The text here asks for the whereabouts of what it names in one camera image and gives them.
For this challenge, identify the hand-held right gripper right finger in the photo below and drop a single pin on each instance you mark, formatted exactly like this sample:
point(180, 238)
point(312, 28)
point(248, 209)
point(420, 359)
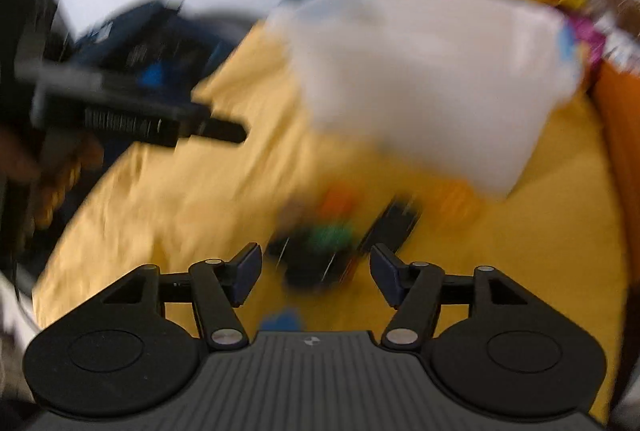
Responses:
point(386, 276)

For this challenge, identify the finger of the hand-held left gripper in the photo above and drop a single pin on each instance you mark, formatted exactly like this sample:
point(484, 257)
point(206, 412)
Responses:
point(225, 130)

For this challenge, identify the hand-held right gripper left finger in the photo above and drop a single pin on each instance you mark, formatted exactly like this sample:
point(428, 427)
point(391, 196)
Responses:
point(248, 271)

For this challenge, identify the white plastic bin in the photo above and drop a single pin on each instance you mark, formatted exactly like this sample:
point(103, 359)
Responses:
point(425, 86)

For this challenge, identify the person's left hand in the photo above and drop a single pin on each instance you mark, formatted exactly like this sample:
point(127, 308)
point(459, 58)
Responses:
point(17, 158)

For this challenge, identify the blue building block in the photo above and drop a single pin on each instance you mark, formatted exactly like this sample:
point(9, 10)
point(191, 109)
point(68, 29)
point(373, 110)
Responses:
point(282, 321)

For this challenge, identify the green building block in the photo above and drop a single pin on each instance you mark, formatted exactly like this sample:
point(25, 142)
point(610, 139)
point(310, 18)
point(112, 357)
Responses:
point(327, 236)

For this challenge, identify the yellow cloth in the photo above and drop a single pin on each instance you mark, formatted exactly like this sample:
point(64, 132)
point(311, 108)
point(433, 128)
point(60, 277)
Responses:
point(175, 191)

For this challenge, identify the dark blue bag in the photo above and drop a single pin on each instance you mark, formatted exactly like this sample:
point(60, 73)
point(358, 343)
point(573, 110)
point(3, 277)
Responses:
point(150, 36)

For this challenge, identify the orange building block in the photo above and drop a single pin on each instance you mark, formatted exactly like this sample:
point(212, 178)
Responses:
point(340, 202)

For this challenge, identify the yellow building block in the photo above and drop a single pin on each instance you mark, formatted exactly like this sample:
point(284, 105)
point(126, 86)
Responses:
point(452, 198)

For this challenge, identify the purple packet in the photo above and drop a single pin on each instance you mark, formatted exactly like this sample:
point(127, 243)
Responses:
point(587, 36)

